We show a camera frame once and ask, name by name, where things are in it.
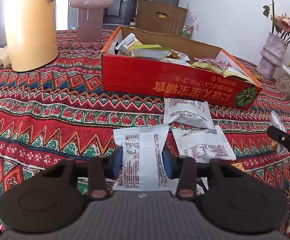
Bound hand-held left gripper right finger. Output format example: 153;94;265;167
162;148;238;201

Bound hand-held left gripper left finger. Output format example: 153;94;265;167
46;145;123;201

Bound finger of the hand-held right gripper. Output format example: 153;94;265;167
267;126;290;147

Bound white snack packet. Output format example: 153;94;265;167
164;97;214;130
270;111;289;155
172;125;237;162
112;125;175;193

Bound red cardboard box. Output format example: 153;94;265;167
101;26;263;110

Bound pile of assorted snack packets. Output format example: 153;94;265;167
115;34;254;83

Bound clear container beige contents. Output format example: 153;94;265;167
273;64;290;100

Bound mauve textured vase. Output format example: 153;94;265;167
256;32;289;80

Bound patterned red tablecloth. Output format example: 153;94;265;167
0;29;290;235

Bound pink glass vase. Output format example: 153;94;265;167
69;0;113;43

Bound brown wooden chair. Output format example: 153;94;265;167
135;0;188;39

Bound dark door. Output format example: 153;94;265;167
102;0;141;27

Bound beige crumpled cloth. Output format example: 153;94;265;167
0;44;11;68

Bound yellow thermos jug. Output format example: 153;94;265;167
3;0;65;73

